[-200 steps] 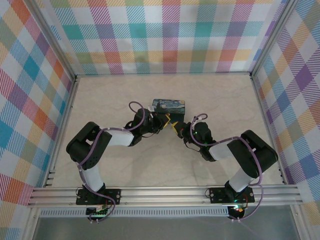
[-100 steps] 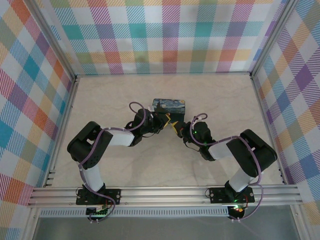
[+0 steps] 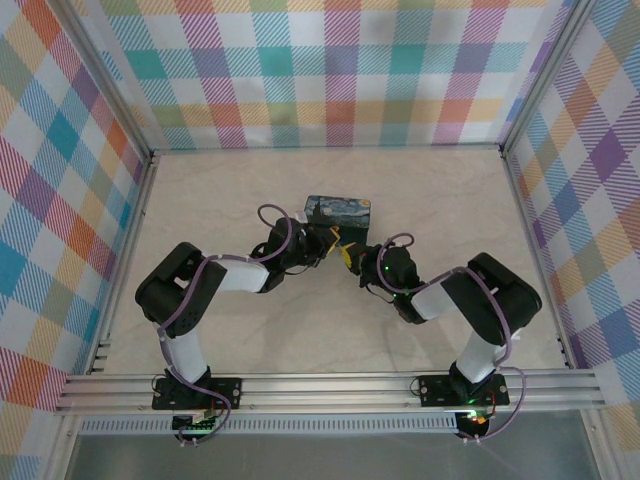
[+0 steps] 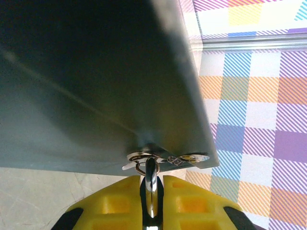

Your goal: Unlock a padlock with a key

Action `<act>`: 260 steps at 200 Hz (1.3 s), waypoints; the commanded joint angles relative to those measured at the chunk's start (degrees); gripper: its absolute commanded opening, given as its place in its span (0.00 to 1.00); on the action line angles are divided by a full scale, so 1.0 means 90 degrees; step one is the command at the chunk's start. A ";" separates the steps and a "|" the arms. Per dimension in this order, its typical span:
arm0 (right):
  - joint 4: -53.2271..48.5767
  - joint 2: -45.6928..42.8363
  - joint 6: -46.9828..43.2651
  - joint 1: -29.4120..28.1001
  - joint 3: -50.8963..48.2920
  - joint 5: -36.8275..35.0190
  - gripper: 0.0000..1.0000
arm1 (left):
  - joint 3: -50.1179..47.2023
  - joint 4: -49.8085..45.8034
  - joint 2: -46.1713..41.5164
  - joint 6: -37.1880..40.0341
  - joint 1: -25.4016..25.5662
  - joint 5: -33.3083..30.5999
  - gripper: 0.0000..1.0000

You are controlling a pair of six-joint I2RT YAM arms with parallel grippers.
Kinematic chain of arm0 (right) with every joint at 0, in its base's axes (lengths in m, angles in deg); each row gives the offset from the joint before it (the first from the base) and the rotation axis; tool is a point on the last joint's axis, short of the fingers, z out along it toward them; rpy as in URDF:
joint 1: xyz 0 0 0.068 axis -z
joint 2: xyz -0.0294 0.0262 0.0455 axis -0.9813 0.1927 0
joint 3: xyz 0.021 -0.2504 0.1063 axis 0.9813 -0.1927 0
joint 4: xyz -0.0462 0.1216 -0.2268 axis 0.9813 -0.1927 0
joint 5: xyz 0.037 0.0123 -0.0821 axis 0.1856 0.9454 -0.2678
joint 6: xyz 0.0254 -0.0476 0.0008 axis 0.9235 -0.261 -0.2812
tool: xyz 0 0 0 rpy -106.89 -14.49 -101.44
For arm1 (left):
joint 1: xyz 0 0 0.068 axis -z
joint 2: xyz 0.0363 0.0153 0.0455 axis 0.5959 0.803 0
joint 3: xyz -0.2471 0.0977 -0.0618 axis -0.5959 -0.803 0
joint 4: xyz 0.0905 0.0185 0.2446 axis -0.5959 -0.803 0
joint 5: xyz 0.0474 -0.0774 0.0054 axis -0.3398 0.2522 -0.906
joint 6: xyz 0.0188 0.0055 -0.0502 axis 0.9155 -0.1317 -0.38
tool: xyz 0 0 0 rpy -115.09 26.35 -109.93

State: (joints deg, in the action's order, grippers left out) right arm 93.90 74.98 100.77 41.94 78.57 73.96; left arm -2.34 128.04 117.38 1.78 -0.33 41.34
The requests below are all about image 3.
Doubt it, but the starry night tin box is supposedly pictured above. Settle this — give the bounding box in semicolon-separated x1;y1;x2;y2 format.
304;194;374;247

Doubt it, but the right controller circuit board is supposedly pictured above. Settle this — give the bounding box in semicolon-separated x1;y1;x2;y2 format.
457;407;494;429

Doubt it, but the left controller circuit board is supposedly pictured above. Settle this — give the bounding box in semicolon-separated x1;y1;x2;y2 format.
172;407;222;434

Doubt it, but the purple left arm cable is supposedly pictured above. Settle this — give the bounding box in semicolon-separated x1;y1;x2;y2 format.
157;203;296;446

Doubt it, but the controller circuit board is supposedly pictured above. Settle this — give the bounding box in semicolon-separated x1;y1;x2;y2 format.
172;407;222;434
457;407;494;429

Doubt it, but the aluminium frame post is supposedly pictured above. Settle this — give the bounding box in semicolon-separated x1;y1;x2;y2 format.
498;0;597;154
52;0;157;162

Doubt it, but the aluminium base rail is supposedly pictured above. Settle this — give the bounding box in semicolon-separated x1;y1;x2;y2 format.
53;371;607;417

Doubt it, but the aluminium left frame post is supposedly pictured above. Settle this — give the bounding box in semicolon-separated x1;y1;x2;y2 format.
52;0;157;162

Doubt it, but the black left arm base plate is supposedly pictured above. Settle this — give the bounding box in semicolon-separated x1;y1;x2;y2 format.
151;377;244;413

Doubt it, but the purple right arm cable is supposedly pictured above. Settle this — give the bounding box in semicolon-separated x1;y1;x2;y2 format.
378;232;530;444

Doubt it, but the slotted grey cable duct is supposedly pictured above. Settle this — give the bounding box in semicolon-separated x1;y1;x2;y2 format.
79;417;459;436

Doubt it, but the aluminium right frame post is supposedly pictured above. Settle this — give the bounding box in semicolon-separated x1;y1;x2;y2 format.
498;0;597;154

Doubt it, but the grey metal sheet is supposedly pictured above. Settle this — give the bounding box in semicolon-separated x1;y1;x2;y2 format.
63;433;602;480

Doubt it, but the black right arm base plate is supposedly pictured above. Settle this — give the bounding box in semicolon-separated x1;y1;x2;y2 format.
417;372;510;408

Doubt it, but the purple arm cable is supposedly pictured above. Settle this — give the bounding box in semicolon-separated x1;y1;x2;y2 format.
157;203;296;446
378;232;530;444

